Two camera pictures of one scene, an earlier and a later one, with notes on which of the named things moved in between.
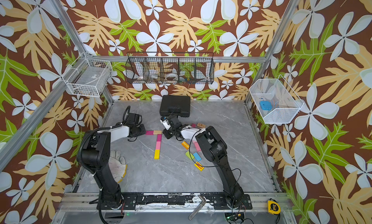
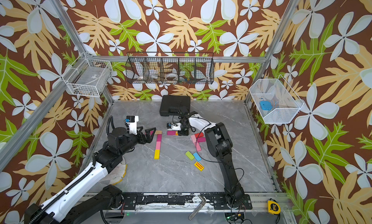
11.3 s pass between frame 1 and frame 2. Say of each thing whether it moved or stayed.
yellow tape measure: stayed
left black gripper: moved
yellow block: stayed
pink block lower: stayed
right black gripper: moved
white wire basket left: stayed
